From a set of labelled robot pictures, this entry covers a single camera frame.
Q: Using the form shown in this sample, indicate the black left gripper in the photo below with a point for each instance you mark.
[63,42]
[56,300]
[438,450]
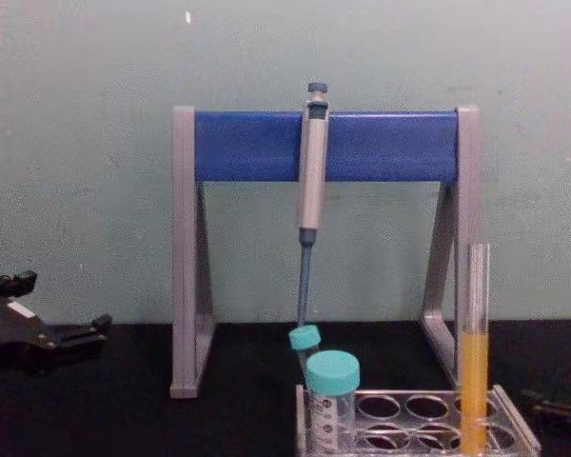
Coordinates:
[14,333]

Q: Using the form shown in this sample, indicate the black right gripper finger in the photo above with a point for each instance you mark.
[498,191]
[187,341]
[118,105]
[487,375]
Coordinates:
[559,407]

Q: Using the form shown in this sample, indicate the glass tube with yellow liquid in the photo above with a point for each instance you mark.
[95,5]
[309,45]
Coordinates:
[474,371]

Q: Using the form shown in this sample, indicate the black table cloth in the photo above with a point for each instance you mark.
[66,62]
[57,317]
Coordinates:
[124,419]

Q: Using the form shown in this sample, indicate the grey tube rack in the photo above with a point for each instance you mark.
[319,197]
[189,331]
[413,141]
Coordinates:
[409,407]

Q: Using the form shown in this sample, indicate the large tube with teal cap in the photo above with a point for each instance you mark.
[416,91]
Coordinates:
[333,371]

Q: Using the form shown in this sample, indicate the small tube with teal cap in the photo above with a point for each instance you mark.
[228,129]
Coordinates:
[304,337]

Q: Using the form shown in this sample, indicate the grey pipette with blue tip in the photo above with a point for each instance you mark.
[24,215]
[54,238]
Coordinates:
[313,171]

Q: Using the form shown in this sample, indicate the grey pipette stand, blue bar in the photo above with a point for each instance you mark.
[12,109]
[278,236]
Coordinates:
[385,145]

